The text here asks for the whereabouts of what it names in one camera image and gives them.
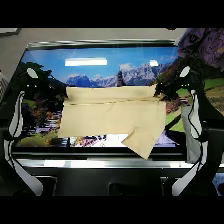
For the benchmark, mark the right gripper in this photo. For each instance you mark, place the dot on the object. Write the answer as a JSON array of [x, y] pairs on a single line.
[[163, 90]]

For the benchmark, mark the cream garment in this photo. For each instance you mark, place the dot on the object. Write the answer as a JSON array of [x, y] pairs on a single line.
[[110, 115]]

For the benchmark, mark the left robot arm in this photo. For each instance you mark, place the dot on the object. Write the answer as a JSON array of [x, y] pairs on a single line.
[[15, 123]]

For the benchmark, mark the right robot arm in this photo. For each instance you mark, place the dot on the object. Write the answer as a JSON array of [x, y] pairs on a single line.
[[196, 120]]

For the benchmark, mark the grey garment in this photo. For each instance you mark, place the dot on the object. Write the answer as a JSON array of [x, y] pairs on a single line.
[[189, 143]]

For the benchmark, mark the purple patterned garment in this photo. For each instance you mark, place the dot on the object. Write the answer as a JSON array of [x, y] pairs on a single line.
[[205, 43]]

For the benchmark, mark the silver frame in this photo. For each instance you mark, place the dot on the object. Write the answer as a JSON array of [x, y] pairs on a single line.
[[100, 164]]

